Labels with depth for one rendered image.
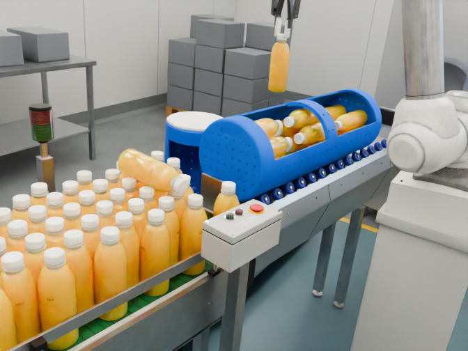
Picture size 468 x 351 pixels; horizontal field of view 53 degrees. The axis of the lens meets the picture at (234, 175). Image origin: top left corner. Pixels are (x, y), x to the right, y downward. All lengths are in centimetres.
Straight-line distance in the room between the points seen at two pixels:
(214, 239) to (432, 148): 61
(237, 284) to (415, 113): 65
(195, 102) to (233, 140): 402
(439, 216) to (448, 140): 28
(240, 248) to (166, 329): 29
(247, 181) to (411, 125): 53
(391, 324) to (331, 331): 88
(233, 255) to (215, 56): 426
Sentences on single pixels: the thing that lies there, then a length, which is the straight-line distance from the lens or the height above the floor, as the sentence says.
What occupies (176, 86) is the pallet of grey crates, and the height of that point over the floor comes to 40.
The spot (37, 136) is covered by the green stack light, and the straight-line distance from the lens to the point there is 149.
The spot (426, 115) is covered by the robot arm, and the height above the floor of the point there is 136.
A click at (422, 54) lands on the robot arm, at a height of 151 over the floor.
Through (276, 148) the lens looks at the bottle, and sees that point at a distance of 159.
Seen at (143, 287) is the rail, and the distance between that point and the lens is 115.
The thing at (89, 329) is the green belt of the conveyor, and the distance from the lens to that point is 115.
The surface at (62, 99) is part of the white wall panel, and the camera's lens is 526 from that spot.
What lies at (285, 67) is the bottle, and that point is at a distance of 189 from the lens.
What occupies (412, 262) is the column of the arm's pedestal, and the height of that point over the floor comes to 86.
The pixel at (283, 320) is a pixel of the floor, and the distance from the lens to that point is 261.
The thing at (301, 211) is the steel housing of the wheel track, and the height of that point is 86.
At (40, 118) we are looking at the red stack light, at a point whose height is 123.
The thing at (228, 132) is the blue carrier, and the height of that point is 119.
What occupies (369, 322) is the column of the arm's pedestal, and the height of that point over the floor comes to 57.
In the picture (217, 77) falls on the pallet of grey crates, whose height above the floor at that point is 61.
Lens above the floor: 165
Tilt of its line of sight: 23 degrees down
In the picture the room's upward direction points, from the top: 5 degrees clockwise
